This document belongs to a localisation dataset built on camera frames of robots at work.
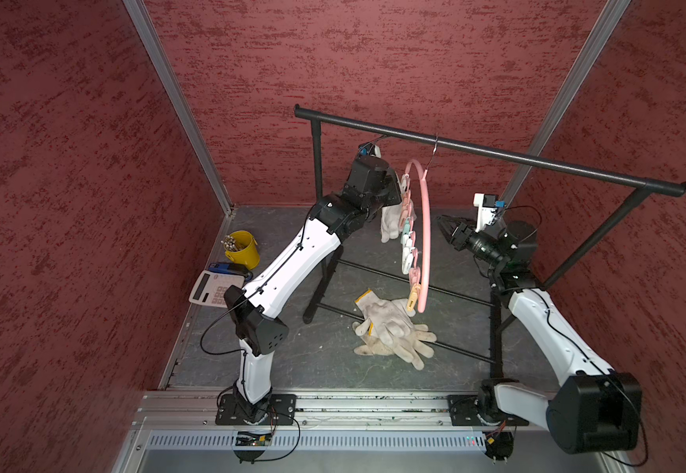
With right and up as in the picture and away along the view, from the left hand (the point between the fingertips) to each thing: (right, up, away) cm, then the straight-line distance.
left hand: (393, 187), depth 72 cm
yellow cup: (-46, -16, +23) cm, 54 cm away
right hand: (+11, -9, +2) cm, 14 cm away
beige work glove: (0, -8, +7) cm, 11 cm away
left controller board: (-36, -63, +1) cm, 73 cm away
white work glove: (+2, -37, +14) cm, 40 cm away
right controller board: (+26, -64, -1) cm, 69 cm away
